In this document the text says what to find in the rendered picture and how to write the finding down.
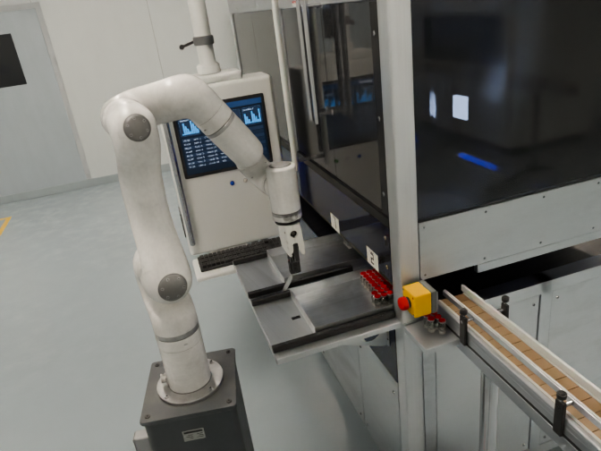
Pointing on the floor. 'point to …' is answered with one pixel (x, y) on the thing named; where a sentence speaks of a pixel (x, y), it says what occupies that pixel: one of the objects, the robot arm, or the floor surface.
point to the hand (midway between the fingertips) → (294, 266)
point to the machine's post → (402, 202)
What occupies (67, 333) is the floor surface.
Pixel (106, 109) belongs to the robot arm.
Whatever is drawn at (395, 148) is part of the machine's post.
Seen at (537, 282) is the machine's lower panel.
